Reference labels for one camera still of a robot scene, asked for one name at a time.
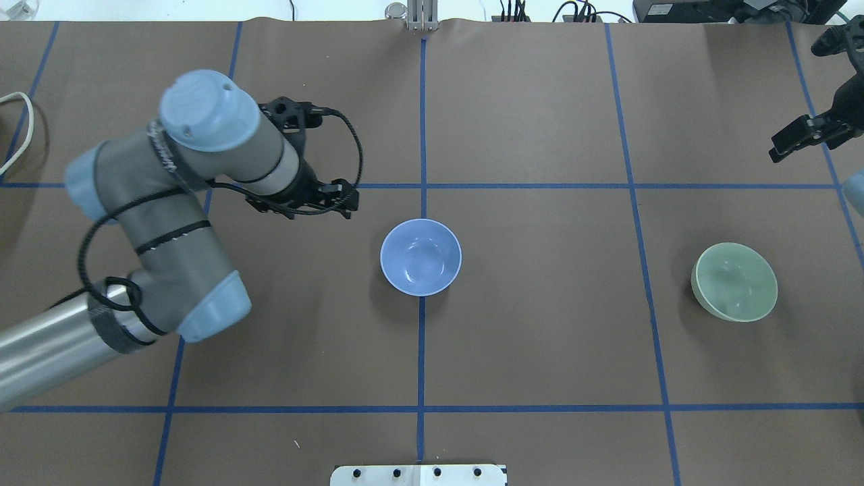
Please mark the blue bowl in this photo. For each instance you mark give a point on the blue bowl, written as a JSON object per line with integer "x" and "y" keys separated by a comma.
{"x": 421, "y": 257}

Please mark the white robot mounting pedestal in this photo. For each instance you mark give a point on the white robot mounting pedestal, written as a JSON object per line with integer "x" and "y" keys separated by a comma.
{"x": 420, "y": 474}

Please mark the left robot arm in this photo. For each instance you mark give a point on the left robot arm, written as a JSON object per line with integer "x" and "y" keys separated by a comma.
{"x": 151, "y": 264}

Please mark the aluminium camera mount post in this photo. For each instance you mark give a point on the aluminium camera mount post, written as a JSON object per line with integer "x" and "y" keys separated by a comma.
{"x": 422, "y": 15}

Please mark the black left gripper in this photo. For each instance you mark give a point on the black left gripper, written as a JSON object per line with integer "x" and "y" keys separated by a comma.
{"x": 308, "y": 186}

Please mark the green bowl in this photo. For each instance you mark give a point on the green bowl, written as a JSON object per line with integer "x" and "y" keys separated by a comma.
{"x": 734, "y": 283}

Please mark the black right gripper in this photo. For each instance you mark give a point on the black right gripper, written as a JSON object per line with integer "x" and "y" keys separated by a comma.
{"x": 843, "y": 103}

